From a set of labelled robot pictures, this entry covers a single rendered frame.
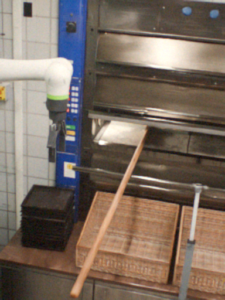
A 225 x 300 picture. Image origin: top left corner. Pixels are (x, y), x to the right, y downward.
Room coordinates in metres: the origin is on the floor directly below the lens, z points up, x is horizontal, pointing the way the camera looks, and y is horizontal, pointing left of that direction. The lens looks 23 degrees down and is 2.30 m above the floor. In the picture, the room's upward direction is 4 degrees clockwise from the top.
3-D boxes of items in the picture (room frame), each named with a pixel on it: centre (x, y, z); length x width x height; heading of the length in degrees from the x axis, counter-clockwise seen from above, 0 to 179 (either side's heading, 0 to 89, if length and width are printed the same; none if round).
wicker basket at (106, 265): (2.41, -0.14, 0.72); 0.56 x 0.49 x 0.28; 79
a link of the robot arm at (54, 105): (1.85, 0.25, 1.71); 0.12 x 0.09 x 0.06; 79
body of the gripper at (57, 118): (1.85, 0.24, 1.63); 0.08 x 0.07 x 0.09; 169
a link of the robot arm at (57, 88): (1.86, 0.25, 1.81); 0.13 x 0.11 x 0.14; 3
